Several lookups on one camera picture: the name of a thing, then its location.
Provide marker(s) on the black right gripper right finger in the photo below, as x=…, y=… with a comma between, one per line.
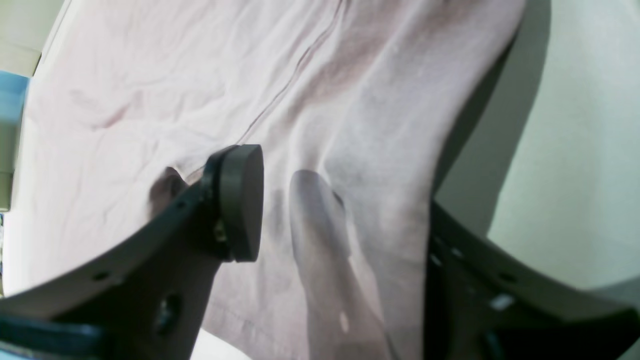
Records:
x=483, y=304

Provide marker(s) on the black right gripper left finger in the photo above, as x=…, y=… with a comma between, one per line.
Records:
x=146, y=298

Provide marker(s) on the pink T-shirt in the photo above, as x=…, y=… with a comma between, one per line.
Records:
x=351, y=101

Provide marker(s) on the blue blurry object bottom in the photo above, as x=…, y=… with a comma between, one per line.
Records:
x=13, y=90

